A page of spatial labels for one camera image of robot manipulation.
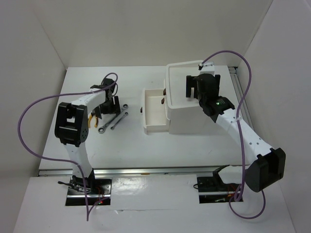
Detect white drawer cabinet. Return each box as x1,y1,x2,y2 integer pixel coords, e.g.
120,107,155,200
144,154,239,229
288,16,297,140
164,60,237,134

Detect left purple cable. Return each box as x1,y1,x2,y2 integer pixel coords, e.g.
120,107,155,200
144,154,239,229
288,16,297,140
18,72,119,221

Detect small silver ratchet wrench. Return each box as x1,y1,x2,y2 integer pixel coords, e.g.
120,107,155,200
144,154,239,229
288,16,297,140
110,112,128,130

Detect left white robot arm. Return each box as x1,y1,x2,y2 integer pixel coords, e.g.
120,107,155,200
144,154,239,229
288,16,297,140
54,77,121,194

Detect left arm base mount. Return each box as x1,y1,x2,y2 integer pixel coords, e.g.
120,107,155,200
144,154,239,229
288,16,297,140
58,179,112,206

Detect front aluminium rail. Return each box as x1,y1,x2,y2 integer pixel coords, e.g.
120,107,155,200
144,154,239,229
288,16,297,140
38,166,219,177

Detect yellow black pliers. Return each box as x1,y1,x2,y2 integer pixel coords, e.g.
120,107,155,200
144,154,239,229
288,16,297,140
87,113,100,129

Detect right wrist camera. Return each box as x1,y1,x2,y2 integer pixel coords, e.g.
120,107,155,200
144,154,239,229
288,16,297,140
198,62,215,75

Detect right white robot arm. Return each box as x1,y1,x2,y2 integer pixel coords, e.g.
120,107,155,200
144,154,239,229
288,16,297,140
186,74,286,192

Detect white bottom drawer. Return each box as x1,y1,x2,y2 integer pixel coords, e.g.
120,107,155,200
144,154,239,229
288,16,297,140
140,89,170,134

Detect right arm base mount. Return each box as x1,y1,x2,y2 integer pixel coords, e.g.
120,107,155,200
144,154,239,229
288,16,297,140
193,170,239,204

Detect large silver ratchet wrench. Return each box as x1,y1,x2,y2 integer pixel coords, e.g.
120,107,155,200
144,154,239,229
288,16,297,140
98,104,128,134

